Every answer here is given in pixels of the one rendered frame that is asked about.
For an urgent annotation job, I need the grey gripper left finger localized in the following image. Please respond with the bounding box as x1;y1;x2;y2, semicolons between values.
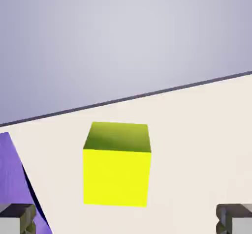
0;203;37;234

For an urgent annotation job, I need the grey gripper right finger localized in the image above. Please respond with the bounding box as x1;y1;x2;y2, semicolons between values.
216;203;252;234

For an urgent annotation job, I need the small yellow cube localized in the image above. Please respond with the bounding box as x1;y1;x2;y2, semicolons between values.
82;121;152;207

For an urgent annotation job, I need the large purple box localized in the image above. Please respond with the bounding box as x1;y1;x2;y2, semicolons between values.
0;131;53;234

